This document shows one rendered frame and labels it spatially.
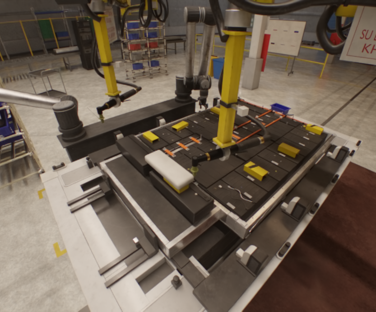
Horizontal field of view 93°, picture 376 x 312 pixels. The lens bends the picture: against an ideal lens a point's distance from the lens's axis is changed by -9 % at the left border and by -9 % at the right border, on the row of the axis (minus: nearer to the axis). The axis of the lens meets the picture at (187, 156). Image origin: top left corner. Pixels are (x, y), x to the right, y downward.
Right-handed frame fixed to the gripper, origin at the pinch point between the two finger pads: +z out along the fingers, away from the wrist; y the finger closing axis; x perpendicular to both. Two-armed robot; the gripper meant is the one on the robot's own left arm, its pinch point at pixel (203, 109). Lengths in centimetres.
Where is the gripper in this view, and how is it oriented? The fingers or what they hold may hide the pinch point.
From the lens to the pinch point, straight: 263.4
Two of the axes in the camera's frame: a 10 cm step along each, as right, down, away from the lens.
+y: -6.6, -4.4, 6.0
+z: 0.0, 8.0, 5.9
